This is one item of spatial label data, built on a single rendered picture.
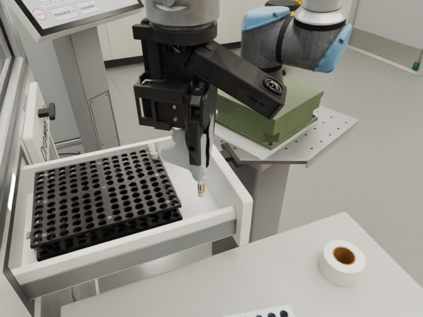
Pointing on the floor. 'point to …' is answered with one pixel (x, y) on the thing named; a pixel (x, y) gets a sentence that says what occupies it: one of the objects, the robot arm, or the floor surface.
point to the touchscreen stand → (88, 88)
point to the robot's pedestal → (257, 188)
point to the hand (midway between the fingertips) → (204, 170)
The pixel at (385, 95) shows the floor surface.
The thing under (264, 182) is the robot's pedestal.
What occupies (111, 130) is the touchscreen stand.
